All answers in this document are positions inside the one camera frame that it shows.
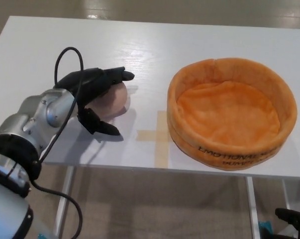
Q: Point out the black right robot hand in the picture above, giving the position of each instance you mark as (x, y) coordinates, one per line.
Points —
(295, 219)

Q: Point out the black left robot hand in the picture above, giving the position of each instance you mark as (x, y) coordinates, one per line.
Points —
(87, 84)

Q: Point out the pink round plush toy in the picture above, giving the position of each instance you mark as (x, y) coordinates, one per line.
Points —
(115, 102)

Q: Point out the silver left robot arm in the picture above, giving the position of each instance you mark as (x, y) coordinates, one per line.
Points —
(28, 124)

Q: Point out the orange plush round basket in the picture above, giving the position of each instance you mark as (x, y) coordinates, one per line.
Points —
(227, 114)

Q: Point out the white table leg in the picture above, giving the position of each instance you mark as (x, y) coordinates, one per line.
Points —
(252, 199)
(65, 179)
(286, 194)

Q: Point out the teal robot body part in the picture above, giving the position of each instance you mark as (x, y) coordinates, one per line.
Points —
(266, 229)

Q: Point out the short beige masking tape strip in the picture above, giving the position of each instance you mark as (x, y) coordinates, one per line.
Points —
(146, 135)

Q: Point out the long beige masking tape strip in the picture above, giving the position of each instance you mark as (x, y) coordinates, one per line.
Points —
(162, 149)

